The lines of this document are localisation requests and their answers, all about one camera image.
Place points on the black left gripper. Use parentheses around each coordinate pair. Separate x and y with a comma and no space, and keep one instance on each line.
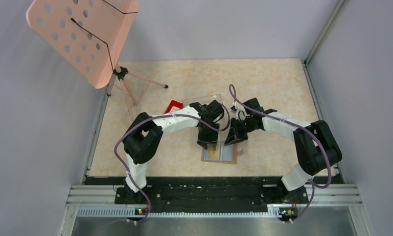
(202,140)

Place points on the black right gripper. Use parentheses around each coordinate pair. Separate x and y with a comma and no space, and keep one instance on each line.
(235,135)

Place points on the gold VIP card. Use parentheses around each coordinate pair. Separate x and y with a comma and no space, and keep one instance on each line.
(213,155)

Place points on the brown leather card holder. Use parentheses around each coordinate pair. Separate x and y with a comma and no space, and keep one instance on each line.
(221,154)

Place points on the clear acrylic card box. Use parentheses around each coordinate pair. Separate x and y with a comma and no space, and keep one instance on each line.
(202,100)

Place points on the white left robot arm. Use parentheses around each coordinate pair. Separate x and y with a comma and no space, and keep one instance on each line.
(141,140)

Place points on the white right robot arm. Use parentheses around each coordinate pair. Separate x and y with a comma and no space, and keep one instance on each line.
(316,147)

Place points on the red plastic box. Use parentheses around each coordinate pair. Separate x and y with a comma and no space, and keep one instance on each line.
(173,106)

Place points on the pink perforated music stand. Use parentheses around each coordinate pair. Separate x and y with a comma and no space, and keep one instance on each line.
(90,35)

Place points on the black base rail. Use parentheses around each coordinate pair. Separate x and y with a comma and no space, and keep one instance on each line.
(206,194)

